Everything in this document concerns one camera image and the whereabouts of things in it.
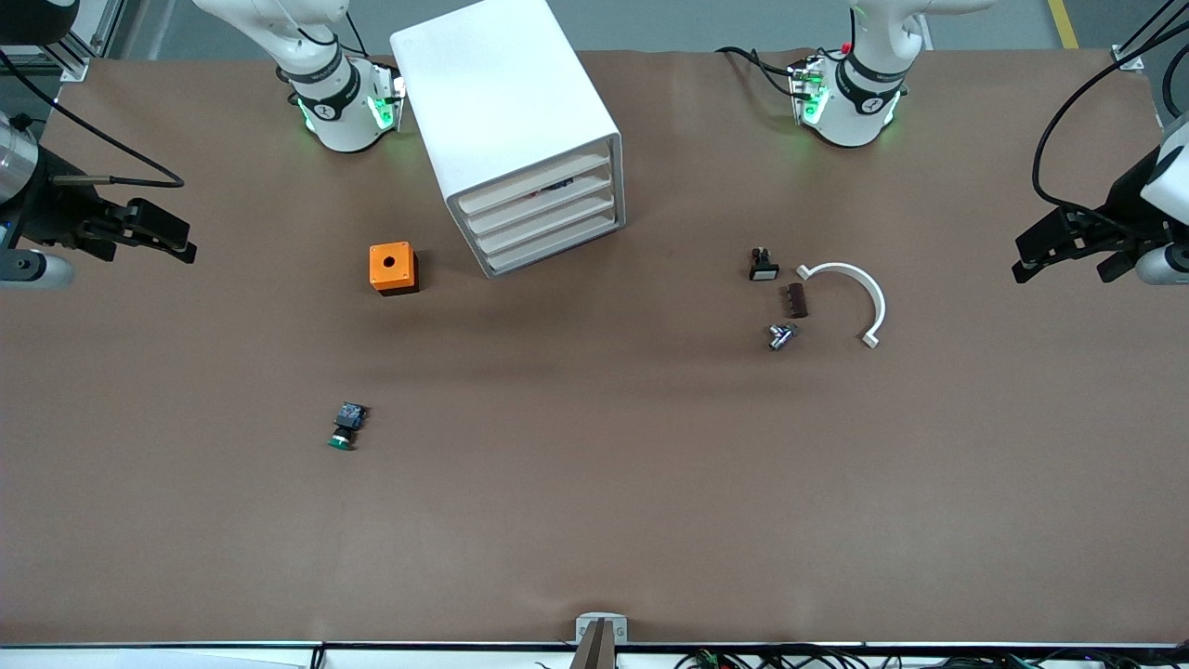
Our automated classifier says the cream plastic drawer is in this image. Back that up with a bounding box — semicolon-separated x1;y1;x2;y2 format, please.
458;149;612;218
469;185;615;254
478;203;618;271
462;167;614;236

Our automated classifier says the green push button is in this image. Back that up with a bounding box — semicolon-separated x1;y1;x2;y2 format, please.
328;401;370;453

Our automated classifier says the white drawer cabinet housing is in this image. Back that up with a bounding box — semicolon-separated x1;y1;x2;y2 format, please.
390;0;626;280

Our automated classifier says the white curved plastic arc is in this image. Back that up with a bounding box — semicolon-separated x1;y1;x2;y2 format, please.
796;262;887;350

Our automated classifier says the aluminium frame profile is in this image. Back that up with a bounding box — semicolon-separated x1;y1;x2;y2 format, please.
1112;0;1189;73
56;0;126;83

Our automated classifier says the orange button enclosure box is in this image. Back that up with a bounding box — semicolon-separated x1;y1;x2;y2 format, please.
369;242;420;296

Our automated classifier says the black base power cable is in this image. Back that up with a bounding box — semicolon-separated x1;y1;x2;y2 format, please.
715;46;800;98

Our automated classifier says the grey bracket with post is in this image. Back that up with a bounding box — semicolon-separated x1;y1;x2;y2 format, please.
571;613;629;669

